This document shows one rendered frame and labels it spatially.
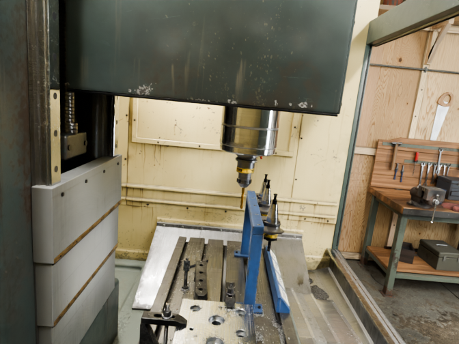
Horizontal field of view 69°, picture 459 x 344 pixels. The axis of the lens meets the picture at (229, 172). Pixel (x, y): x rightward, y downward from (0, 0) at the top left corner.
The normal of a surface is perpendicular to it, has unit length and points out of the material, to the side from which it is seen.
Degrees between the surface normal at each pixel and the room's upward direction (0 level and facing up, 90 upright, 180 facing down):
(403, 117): 90
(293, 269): 24
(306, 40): 90
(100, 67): 90
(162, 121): 90
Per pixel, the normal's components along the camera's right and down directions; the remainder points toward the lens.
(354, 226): -0.01, 0.20
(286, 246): 0.08, -0.80
